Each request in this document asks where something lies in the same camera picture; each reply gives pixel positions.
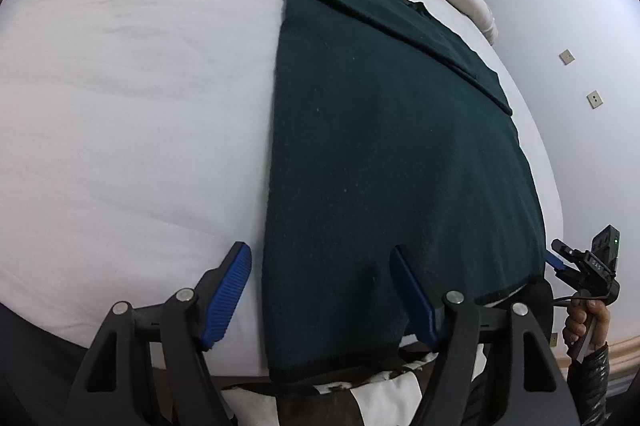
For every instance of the black white patterned cloth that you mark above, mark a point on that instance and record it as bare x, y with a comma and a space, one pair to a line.
350, 398

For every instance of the person's right forearm black sleeve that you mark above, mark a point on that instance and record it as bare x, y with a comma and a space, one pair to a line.
592, 386

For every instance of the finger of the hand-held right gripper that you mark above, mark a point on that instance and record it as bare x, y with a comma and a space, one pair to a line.
565, 248
554, 262

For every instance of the person's right hand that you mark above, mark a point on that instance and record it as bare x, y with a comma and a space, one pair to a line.
575, 323

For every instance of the dark green sweater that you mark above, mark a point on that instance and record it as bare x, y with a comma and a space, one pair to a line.
390, 155

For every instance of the beige wall socket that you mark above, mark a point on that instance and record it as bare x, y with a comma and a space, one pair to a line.
566, 55
594, 98

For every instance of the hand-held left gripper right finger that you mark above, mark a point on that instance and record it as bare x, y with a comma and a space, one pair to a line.
415, 296

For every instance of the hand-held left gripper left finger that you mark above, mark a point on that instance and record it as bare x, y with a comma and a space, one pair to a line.
227, 291

